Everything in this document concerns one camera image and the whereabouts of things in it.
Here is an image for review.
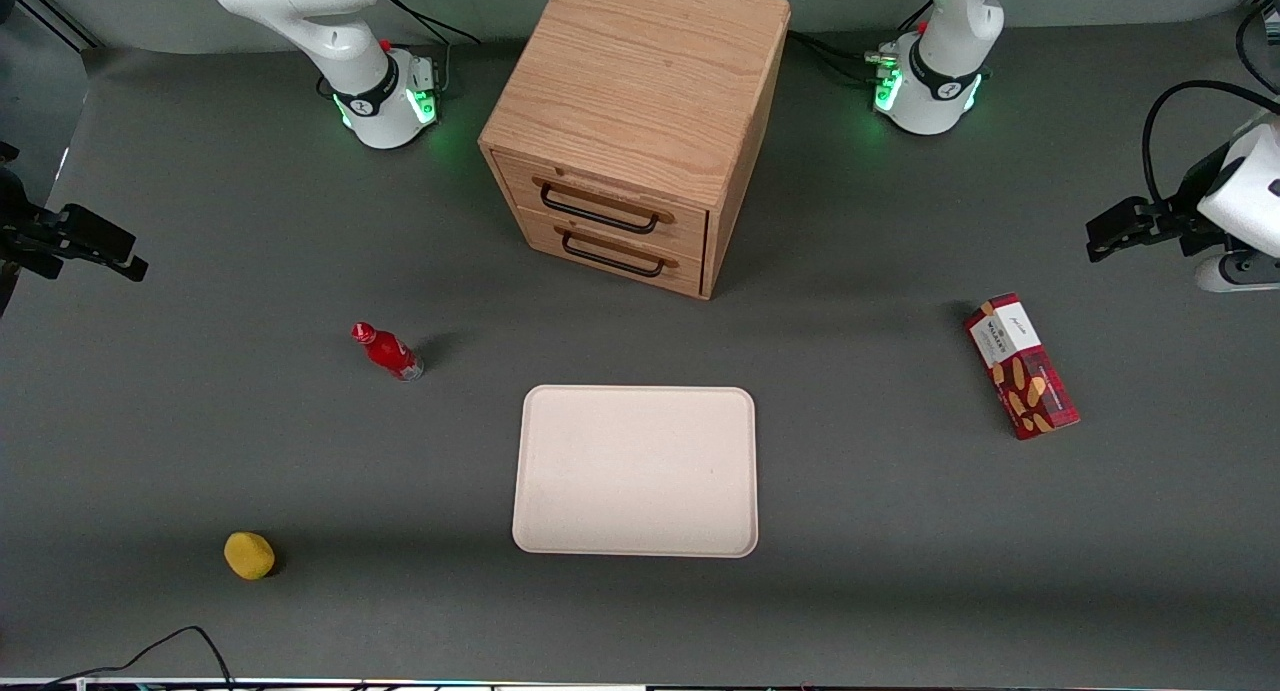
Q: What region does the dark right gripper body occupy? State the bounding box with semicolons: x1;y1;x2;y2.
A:
0;141;61;317

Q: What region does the red cookie box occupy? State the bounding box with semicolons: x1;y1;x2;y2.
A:
964;292;1081;441

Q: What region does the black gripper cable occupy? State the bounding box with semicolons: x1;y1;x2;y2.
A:
1142;79;1280;207

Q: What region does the small red soda bottle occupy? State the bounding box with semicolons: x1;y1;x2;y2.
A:
350;321;425;383

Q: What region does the yellow lemon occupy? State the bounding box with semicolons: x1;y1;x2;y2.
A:
223;531;277;581

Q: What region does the black metal drawer handle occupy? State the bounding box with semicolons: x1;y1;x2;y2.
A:
561;229;667;278
540;183;661;236

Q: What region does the wooden drawer cabinet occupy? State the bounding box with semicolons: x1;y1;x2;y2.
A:
478;0;792;301

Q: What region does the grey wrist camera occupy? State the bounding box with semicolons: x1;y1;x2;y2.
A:
1195;253;1280;293

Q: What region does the beige rectangular tray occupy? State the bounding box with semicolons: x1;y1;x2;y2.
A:
511;384;759;559

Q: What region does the black arm base cable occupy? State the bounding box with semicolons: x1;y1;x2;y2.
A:
798;39;879;87
788;29;881;64
383;0;481;47

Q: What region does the black looping cable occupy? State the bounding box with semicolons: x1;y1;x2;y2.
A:
1236;0;1280;94

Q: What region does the thin black table cable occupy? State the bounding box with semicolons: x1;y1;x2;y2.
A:
40;626;236;691

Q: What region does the wooden drawer front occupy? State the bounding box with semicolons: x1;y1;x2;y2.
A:
493;151;711;264
515;209;707;299

